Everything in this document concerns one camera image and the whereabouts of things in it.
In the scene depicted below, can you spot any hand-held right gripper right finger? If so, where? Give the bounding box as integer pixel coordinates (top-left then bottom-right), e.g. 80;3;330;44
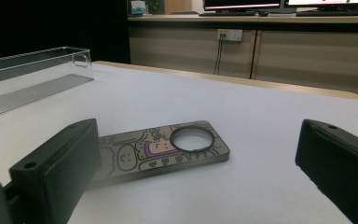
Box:
295;119;358;224

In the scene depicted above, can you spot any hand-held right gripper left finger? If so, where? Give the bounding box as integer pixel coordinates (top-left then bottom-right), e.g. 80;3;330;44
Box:
8;118;103;224

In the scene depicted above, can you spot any clear plastic tray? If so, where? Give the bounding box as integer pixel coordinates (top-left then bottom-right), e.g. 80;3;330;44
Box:
0;46;95;122

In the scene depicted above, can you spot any dark cartoon print phone case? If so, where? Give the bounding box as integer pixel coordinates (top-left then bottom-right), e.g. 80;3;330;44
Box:
87;119;231;190

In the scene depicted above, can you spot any white table sheet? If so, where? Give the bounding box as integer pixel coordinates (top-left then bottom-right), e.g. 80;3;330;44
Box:
0;63;358;224

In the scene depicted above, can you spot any wooden table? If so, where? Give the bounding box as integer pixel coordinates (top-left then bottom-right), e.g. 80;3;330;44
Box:
92;60;358;102

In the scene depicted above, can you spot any beige cabinet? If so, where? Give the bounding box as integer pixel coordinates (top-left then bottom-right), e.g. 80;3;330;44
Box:
127;13;358;102

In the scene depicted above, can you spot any black curtain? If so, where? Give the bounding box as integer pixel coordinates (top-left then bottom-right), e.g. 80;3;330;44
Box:
0;0;131;65

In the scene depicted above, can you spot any black keyboard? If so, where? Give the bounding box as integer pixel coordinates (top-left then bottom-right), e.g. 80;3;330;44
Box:
296;10;358;18
199;10;257;18

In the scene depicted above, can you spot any black computer monitor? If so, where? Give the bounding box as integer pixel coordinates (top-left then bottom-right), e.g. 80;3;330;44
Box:
202;0;282;12
287;0;358;8

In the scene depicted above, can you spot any teal tissue box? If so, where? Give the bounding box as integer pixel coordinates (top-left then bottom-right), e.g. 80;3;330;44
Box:
130;0;149;17

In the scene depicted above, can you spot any black power cable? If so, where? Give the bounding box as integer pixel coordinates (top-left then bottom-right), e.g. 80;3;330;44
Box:
216;34;226;76
213;34;222;76

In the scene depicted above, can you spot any white wall socket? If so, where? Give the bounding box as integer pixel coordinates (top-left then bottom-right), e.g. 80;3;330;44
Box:
216;28;244;43

